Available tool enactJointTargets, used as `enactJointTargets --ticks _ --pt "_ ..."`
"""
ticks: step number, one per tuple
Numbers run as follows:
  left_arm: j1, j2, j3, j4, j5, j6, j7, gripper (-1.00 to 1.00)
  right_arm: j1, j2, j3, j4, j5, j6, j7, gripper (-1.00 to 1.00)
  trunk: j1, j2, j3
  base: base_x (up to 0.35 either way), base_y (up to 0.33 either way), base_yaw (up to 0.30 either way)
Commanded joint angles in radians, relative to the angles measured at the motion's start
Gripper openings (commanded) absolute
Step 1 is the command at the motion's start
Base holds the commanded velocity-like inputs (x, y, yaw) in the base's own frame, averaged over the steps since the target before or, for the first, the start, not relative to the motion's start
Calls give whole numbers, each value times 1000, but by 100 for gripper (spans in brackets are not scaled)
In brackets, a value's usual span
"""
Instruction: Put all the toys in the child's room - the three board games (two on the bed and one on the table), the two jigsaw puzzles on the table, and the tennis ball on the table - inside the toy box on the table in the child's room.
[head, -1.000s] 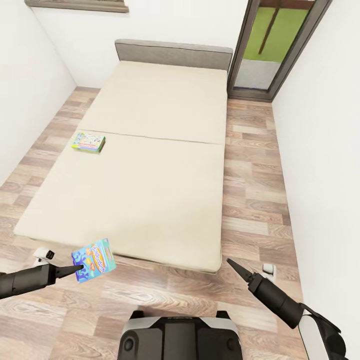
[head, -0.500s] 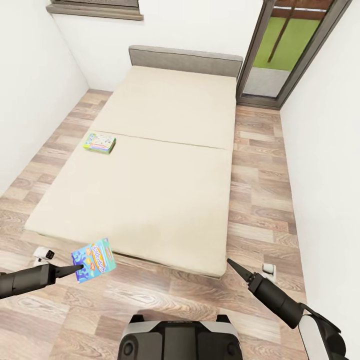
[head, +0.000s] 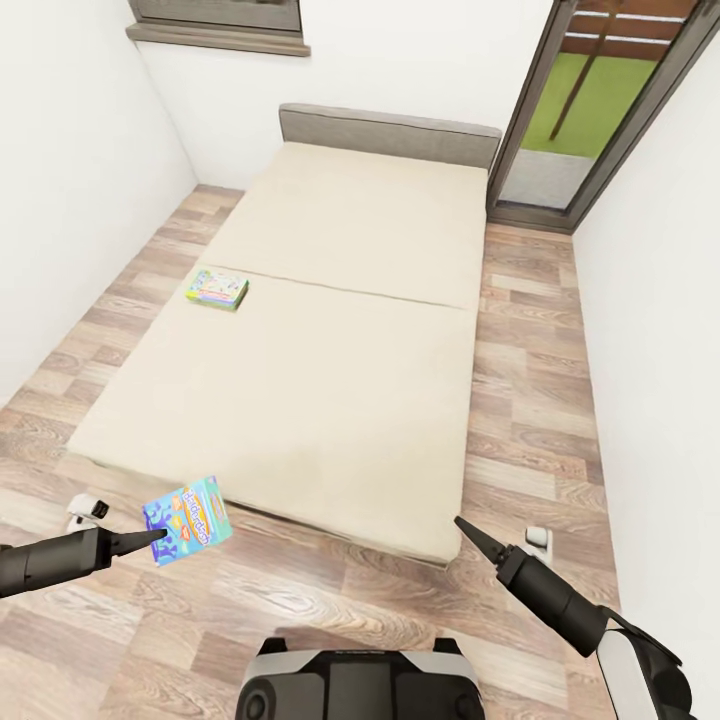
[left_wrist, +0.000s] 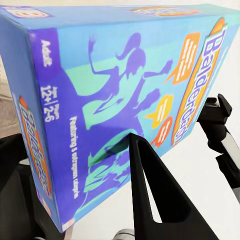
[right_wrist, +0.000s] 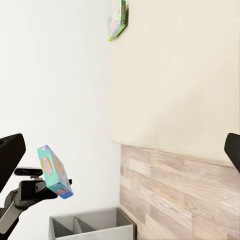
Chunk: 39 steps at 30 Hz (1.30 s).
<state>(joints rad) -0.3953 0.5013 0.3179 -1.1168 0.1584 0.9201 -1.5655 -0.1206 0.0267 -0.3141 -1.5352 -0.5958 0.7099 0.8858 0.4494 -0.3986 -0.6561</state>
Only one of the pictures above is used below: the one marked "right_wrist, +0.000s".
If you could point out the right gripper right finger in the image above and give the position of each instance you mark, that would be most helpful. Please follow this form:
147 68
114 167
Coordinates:
232 149

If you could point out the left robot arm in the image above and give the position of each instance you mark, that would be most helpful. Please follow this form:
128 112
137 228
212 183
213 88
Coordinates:
28 193

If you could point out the desk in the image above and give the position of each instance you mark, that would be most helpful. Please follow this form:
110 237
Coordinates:
105 224

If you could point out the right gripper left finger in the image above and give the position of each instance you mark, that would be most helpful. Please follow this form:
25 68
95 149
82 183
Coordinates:
12 150

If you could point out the board game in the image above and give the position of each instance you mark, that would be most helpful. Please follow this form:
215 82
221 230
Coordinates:
117 21
54 172

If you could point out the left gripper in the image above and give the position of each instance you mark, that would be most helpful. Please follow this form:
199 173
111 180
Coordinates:
30 192

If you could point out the bed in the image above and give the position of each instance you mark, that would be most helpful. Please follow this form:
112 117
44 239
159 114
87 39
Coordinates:
174 77

